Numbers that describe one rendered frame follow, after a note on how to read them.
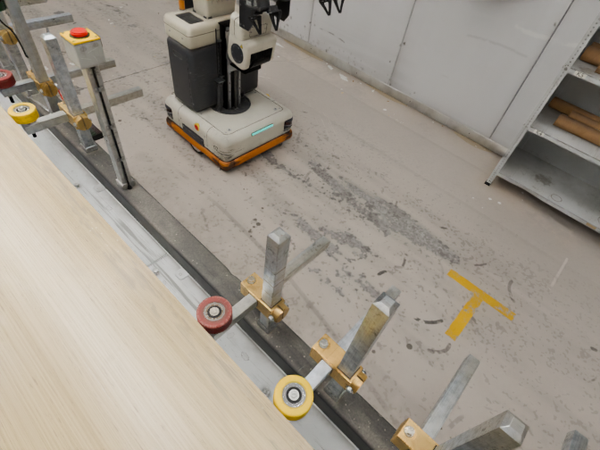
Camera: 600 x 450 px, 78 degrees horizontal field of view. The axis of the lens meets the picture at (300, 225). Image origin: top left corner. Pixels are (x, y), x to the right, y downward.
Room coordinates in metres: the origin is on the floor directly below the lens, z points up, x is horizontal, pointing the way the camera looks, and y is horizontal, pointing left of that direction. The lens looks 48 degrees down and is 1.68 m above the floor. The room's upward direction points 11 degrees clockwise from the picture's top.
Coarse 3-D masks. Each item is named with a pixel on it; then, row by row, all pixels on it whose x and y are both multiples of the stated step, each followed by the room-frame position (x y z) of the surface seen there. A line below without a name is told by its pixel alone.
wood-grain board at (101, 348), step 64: (0, 128) 0.86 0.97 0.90; (0, 192) 0.61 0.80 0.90; (64, 192) 0.65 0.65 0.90; (0, 256) 0.42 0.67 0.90; (64, 256) 0.46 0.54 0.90; (128, 256) 0.49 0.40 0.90; (0, 320) 0.28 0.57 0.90; (64, 320) 0.31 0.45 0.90; (128, 320) 0.33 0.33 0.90; (192, 320) 0.36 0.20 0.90; (0, 384) 0.16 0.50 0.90; (64, 384) 0.18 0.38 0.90; (128, 384) 0.20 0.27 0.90; (192, 384) 0.23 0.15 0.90; (0, 448) 0.07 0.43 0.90; (64, 448) 0.09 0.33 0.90; (128, 448) 0.10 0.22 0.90; (192, 448) 0.12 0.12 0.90; (256, 448) 0.14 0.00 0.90
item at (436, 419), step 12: (468, 360) 0.42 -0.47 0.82; (456, 372) 0.39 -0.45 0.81; (468, 372) 0.39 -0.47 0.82; (456, 384) 0.36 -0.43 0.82; (444, 396) 0.32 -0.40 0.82; (456, 396) 0.33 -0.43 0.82; (444, 408) 0.30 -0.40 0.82; (432, 420) 0.27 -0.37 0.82; (444, 420) 0.27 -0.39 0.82; (432, 432) 0.24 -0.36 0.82
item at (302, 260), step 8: (320, 240) 0.71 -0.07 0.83; (328, 240) 0.71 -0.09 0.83; (312, 248) 0.67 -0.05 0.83; (320, 248) 0.68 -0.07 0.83; (296, 256) 0.63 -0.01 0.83; (304, 256) 0.64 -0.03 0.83; (312, 256) 0.65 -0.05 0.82; (288, 264) 0.60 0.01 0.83; (296, 264) 0.61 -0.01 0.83; (304, 264) 0.62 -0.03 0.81; (288, 272) 0.58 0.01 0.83; (296, 272) 0.60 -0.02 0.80; (248, 296) 0.48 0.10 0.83; (240, 304) 0.45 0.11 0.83; (248, 304) 0.46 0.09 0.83; (256, 304) 0.47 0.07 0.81; (232, 312) 0.43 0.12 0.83; (240, 312) 0.43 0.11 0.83; (232, 320) 0.41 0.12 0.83; (216, 336) 0.36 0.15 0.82
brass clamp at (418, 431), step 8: (408, 424) 0.25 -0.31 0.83; (416, 424) 0.25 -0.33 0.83; (400, 432) 0.23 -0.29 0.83; (416, 432) 0.23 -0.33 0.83; (424, 432) 0.24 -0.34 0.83; (392, 440) 0.22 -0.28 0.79; (400, 440) 0.21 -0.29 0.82; (408, 440) 0.22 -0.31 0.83; (416, 440) 0.22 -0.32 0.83; (424, 440) 0.22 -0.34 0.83; (432, 440) 0.22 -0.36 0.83; (400, 448) 0.21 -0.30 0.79; (408, 448) 0.20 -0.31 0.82; (416, 448) 0.20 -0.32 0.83; (424, 448) 0.21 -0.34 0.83; (432, 448) 0.21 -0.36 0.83
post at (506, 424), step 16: (496, 416) 0.21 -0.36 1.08; (512, 416) 0.20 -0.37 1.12; (464, 432) 0.21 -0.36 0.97; (480, 432) 0.19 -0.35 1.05; (496, 432) 0.18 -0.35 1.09; (512, 432) 0.18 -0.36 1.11; (448, 448) 0.19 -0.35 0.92; (464, 448) 0.18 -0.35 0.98; (480, 448) 0.18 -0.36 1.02; (496, 448) 0.17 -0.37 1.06; (512, 448) 0.17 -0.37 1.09
